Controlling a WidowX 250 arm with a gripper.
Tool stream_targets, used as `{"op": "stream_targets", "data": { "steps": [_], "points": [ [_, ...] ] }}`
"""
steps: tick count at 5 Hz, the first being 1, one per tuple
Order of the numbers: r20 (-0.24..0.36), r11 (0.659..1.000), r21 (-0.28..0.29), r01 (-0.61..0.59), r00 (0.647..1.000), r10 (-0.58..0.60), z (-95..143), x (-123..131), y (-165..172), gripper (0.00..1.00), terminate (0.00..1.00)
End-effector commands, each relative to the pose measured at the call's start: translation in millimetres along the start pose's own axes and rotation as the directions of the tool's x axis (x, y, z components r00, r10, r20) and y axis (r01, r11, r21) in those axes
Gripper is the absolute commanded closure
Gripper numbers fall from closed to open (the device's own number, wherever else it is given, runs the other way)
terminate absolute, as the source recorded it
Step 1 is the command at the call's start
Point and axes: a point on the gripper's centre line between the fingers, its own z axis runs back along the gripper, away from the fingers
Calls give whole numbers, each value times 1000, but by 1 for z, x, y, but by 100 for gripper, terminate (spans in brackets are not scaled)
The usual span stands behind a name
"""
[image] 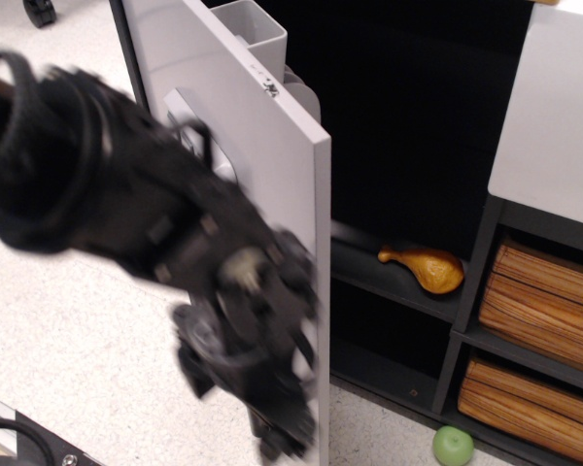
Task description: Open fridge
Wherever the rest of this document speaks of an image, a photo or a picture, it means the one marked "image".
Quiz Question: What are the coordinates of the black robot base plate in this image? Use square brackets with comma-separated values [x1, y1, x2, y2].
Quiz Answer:
[14, 409, 103, 466]

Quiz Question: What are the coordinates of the dark grey toy kitchen cabinet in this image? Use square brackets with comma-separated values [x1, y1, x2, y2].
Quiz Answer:
[107, 0, 583, 466]

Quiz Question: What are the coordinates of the grey toy fridge door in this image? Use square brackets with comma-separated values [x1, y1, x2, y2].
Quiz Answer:
[114, 1, 331, 465]

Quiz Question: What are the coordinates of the green toy apple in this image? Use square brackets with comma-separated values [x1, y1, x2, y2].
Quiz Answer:
[432, 425, 474, 466]

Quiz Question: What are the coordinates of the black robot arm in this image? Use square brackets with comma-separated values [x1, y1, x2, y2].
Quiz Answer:
[0, 50, 318, 464]

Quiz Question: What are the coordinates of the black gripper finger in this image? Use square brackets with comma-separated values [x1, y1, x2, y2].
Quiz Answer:
[259, 427, 309, 461]
[177, 347, 215, 399]

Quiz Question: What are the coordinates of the toy chicken drumstick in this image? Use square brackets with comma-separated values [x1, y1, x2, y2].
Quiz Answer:
[377, 246, 465, 295]

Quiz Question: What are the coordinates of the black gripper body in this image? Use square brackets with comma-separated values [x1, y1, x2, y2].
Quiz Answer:
[172, 303, 320, 460]

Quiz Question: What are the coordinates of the lower wooden striped bin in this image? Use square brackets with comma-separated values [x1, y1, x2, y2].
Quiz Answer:
[458, 358, 583, 464]

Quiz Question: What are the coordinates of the wooden striped bin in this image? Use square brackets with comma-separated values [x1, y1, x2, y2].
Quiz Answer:
[479, 239, 583, 371]
[458, 358, 583, 464]

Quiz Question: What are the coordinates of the grey water dispenser panel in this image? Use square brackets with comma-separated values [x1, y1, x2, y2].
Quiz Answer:
[163, 89, 238, 183]

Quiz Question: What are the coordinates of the black caster wheel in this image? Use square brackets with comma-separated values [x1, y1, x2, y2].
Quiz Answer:
[22, 0, 56, 28]

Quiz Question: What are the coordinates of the black bar door handle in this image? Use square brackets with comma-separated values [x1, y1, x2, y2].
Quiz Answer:
[247, 408, 270, 439]

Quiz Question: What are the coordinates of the upper wooden striped bin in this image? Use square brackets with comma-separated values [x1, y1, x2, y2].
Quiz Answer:
[479, 239, 583, 371]

